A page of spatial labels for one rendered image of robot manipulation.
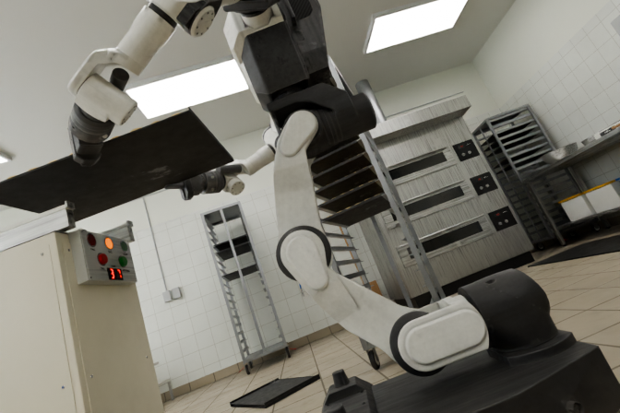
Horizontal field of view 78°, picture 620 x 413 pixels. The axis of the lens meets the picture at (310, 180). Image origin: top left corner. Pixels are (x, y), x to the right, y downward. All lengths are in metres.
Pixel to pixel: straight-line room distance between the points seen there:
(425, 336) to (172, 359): 4.62
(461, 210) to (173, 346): 3.80
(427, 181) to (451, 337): 3.70
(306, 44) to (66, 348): 0.98
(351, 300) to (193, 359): 4.44
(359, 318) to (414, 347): 0.14
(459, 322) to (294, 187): 0.51
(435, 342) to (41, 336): 0.90
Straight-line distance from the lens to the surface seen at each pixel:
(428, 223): 4.46
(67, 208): 1.16
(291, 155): 1.03
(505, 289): 1.06
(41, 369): 1.13
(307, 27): 1.21
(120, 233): 1.40
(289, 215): 1.03
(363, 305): 1.00
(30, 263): 1.17
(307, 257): 0.95
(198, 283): 5.30
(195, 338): 5.31
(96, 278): 1.16
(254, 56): 1.16
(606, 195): 4.84
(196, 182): 1.45
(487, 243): 4.67
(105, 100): 0.90
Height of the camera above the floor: 0.46
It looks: 16 degrees up
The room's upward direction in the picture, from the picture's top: 21 degrees counter-clockwise
